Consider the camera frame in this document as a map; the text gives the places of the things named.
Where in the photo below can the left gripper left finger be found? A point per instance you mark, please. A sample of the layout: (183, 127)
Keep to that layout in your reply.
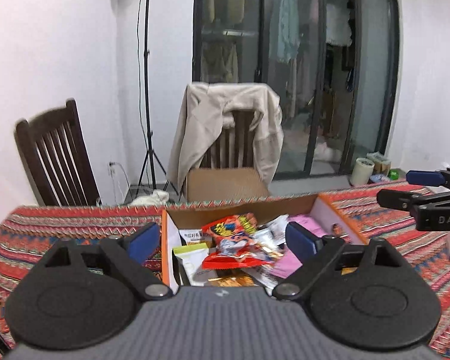
(125, 257)

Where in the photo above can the dark wooden chair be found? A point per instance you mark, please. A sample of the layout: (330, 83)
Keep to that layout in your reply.
(55, 156)

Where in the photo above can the yellow chips snack bag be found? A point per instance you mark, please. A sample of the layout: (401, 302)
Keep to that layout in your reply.
(239, 279)

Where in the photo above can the beige jacket on chair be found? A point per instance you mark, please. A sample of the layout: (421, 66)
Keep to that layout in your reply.
(208, 108)

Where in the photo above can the wooden chair with cushion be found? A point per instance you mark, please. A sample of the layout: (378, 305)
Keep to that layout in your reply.
(227, 169)

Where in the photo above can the black framed glass door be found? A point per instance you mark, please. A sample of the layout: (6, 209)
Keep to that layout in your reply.
(333, 64)

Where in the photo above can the white cloth on floor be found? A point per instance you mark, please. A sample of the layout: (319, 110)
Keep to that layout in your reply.
(156, 198)

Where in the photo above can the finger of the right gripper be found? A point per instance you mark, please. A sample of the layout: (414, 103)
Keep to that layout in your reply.
(426, 178)
(402, 200)

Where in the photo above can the pink snack bag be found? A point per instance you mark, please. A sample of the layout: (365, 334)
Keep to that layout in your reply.
(303, 240)

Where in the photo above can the red snack bag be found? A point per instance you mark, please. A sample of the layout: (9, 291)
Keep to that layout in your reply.
(222, 261)

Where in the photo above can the white green snack bag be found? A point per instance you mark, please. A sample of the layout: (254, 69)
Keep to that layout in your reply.
(192, 256)

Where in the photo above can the white cylindrical bin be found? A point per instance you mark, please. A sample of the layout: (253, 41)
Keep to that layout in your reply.
(362, 170)

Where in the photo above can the red patterned tablecloth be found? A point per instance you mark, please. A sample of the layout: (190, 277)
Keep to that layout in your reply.
(29, 231)

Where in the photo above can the colourful round snack bag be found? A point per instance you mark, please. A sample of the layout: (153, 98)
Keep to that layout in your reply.
(233, 234)

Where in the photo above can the black light tripod stand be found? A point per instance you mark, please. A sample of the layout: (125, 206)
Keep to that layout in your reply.
(151, 159)

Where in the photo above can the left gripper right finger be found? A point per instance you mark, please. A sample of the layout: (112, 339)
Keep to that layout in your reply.
(318, 257)

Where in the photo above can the white silver snack bag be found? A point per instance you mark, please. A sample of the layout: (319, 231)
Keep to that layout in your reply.
(271, 236)

